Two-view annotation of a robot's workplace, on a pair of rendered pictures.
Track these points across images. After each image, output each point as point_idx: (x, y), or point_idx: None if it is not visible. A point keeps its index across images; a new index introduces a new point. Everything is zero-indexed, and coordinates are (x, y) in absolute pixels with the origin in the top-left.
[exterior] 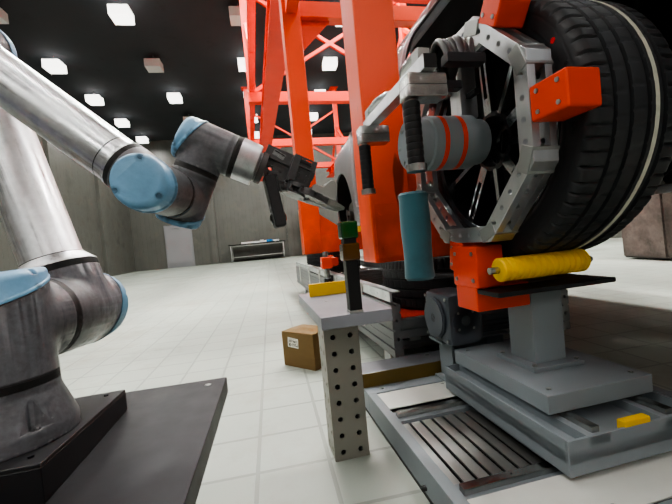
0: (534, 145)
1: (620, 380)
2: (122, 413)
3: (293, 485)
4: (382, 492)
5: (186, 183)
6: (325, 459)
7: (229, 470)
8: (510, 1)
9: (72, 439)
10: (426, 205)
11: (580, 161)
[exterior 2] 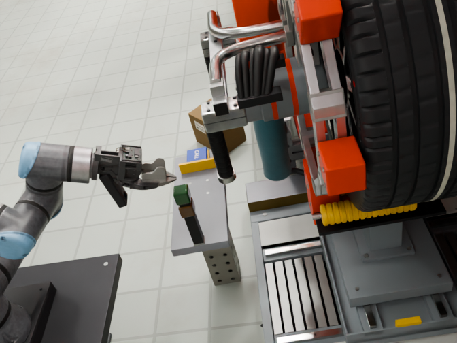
0: (323, 183)
1: (420, 286)
2: (54, 295)
3: (181, 303)
4: (238, 319)
5: (39, 220)
6: (207, 281)
7: (141, 282)
8: (313, 30)
9: (31, 341)
10: (277, 122)
11: (364, 197)
